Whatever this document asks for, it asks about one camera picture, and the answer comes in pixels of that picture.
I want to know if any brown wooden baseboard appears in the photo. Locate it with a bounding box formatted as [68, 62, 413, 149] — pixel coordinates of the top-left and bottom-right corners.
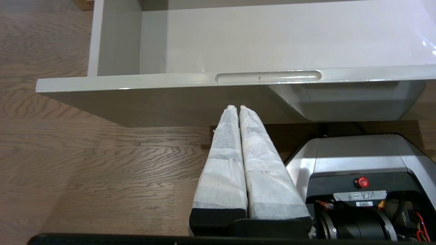
[73, 0, 94, 11]

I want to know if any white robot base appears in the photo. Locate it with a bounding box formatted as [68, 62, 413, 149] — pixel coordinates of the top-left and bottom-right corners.
[285, 133, 436, 241]

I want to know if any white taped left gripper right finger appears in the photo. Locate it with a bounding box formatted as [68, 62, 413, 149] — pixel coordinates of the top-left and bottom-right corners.
[235, 105, 313, 239]

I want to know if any white handwritten label sticker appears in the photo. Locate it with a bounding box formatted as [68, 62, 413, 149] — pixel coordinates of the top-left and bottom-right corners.
[333, 190, 388, 202]

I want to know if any open grey drawer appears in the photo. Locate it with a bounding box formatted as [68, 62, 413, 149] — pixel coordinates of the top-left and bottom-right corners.
[35, 0, 436, 128]

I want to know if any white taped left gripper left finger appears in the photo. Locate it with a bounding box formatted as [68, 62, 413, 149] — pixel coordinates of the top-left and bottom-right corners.
[189, 105, 248, 237]

